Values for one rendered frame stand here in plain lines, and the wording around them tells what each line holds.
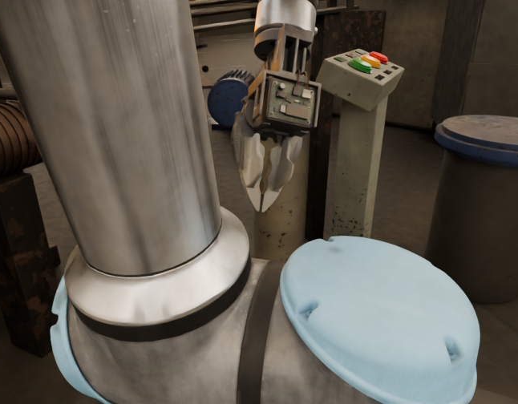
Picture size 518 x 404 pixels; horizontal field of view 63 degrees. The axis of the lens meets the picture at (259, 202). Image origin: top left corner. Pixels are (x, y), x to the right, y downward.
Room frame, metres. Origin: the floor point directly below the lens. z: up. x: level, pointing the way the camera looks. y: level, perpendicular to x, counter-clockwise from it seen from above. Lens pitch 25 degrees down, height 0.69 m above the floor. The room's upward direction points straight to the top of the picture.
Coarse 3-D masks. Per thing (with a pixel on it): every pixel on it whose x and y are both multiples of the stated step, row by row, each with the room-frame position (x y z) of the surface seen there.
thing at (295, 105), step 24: (288, 24) 0.52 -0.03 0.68; (264, 48) 0.55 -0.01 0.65; (288, 48) 0.55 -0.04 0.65; (264, 72) 0.48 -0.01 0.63; (288, 72) 0.49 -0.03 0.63; (264, 96) 0.50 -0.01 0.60; (288, 96) 0.48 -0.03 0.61; (312, 96) 0.49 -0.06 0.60; (264, 120) 0.47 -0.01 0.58; (288, 120) 0.47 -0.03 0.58; (312, 120) 0.48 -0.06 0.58
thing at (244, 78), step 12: (228, 72) 2.82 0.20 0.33; (240, 72) 2.76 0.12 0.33; (216, 84) 2.50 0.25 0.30; (228, 84) 2.47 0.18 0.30; (240, 84) 2.48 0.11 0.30; (216, 96) 2.48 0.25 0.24; (228, 96) 2.47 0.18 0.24; (240, 96) 2.46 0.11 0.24; (216, 108) 2.48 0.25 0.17; (228, 108) 2.47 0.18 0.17; (240, 108) 2.46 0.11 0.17; (216, 120) 2.50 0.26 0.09; (228, 120) 2.47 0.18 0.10
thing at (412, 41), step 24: (360, 0) 2.86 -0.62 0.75; (384, 0) 2.75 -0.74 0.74; (408, 0) 2.66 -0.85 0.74; (432, 0) 2.57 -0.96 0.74; (360, 24) 2.83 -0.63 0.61; (384, 24) 2.74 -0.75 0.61; (408, 24) 2.65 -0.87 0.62; (432, 24) 2.56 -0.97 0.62; (360, 48) 2.82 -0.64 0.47; (384, 48) 2.73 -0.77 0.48; (408, 48) 2.64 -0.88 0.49; (432, 48) 2.55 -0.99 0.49; (408, 72) 2.62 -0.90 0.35; (432, 72) 2.53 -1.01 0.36; (336, 96) 2.93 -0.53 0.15; (408, 96) 2.61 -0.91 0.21; (408, 120) 2.59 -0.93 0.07; (432, 120) 2.50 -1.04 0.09
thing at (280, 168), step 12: (288, 144) 0.49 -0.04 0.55; (276, 156) 0.50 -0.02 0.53; (288, 156) 0.48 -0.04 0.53; (276, 168) 0.49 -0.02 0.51; (288, 168) 0.46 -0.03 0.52; (264, 180) 0.49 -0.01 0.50; (276, 180) 0.48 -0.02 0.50; (288, 180) 0.46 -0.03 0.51; (264, 192) 0.48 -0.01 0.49; (276, 192) 0.48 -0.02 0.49; (264, 204) 0.47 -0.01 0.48
